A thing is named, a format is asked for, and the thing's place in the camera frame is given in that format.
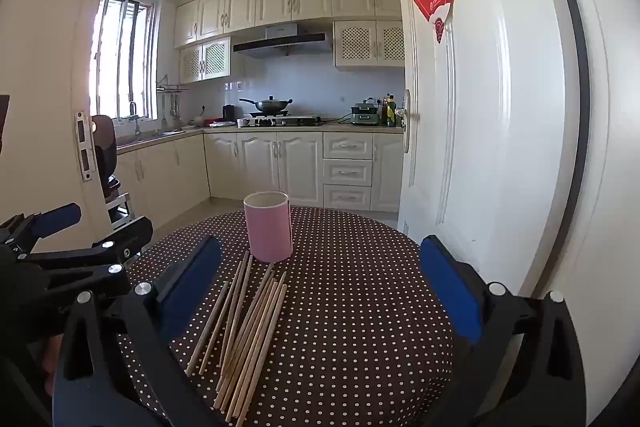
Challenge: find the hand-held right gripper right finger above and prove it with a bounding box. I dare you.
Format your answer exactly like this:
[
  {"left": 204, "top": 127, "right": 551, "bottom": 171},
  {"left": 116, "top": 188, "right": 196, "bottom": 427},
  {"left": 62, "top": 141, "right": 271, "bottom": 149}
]
[{"left": 419, "top": 234, "right": 587, "bottom": 427}]

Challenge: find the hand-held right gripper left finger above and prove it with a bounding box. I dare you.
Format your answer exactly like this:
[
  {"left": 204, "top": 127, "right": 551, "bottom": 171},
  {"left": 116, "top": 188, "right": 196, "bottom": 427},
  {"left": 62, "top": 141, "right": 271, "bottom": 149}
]
[{"left": 52, "top": 236, "right": 223, "bottom": 427}]

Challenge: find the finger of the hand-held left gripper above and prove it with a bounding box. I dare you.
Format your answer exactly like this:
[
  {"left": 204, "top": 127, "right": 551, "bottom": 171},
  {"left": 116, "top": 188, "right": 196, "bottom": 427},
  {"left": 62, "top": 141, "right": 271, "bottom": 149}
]
[
  {"left": 0, "top": 203, "right": 82, "bottom": 258},
  {"left": 15, "top": 216, "right": 154, "bottom": 313}
]

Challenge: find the bunch of wooden chopsticks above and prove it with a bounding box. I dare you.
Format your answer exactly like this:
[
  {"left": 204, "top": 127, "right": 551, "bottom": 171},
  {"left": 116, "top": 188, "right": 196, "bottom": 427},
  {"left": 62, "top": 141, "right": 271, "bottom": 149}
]
[{"left": 185, "top": 251, "right": 289, "bottom": 427}]

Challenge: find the pink cup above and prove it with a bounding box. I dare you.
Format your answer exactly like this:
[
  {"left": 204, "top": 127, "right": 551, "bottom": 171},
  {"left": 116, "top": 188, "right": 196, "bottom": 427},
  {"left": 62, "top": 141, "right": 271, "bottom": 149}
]
[{"left": 243, "top": 191, "right": 294, "bottom": 264}]

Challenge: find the metal storage rack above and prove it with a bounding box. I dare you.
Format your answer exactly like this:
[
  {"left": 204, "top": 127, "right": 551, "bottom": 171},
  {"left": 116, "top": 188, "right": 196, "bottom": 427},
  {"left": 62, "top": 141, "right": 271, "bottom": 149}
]
[{"left": 102, "top": 192, "right": 136, "bottom": 228}]

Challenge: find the metal door strike plate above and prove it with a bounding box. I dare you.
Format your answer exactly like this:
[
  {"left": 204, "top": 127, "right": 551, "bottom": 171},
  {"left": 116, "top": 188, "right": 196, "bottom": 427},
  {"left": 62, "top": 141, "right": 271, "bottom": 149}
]
[{"left": 75, "top": 111, "right": 96, "bottom": 182}]

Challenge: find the black countertop appliance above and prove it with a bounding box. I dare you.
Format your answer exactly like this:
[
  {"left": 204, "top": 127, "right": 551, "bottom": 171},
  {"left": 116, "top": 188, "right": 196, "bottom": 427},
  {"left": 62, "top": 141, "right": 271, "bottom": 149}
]
[{"left": 91, "top": 115, "right": 121, "bottom": 200}]

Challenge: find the brown polka dot tablecloth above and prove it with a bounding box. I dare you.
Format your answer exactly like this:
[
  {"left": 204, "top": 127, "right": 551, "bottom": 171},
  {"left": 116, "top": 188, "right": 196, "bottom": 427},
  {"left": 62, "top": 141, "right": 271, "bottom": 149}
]
[{"left": 107, "top": 206, "right": 455, "bottom": 427}]

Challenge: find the cream cabinet drawer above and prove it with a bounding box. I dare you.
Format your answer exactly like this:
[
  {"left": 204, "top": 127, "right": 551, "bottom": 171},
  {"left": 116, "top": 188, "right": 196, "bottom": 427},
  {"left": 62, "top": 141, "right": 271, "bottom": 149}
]
[
  {"left": 324, "top": 133, "right": 374, "bottom": 160},
  {"left": 324, "top": 160, "right": 373, "bottom": 186},
  {"left": 324, "top": 185, "right": 372, "bottom": 210}
]

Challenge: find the barred window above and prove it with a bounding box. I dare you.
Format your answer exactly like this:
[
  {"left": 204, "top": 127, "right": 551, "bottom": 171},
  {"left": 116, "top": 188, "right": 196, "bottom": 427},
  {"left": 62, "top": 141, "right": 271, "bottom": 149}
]
[{"left": 92, "top": 0, "right": 158, "bottom": 122}]

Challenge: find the white door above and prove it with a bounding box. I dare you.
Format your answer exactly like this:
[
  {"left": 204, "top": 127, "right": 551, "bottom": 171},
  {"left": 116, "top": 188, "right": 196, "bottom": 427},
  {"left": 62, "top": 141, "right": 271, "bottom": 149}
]
[{"left": 386, "top": 0, "right": 593, "bottom": 303}]

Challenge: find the gas stove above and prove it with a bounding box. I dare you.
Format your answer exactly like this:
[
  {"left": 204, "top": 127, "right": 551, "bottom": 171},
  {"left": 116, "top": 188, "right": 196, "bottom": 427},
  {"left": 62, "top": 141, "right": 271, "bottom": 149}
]
[{"left": 236, "top": 113, "right": 325, "bottom": 128}]

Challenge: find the green electric cooker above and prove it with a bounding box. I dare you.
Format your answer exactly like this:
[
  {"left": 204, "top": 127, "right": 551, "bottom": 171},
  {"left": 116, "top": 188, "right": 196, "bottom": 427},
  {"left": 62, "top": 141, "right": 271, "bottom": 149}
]
[{"left": 350, "top": 98, "right": 383, "bottom": 126}]

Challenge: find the black wok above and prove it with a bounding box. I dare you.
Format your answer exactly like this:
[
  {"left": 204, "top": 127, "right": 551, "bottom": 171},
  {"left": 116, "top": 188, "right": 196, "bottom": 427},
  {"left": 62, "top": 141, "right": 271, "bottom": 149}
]
[{"left": 239, "top": 95, "right": 293, "bottom": 116}]

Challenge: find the cream lattice door cabinet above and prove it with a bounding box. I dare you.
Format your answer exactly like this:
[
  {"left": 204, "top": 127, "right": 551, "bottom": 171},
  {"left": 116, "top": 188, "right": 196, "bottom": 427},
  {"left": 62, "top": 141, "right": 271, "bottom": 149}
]
[
  {"left": 333, "top": 20, "right": 405, "bottom": 68},
  {"left": 178, "top": 37, "right": 232, "bottom": 84}
]

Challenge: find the range hood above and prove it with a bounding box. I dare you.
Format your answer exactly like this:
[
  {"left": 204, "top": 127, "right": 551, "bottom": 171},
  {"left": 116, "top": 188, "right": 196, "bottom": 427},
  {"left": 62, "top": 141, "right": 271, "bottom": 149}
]
[{"left": 232, "top": 23, "right": 333, "bottom": 59}]

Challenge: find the wall utensil rail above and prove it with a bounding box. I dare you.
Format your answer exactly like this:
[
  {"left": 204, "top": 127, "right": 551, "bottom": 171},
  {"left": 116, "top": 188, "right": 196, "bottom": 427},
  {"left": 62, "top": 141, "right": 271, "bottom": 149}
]
[{"left": 156, "top": 74, "right": 190, "bottom": 128}]

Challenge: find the metal door handle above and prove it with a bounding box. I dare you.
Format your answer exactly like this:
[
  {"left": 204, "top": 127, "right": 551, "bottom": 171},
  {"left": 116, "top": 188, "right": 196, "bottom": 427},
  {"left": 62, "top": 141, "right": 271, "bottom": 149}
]
[{"left": 400, "top": 89, "right": 418, "bottom": 154}]

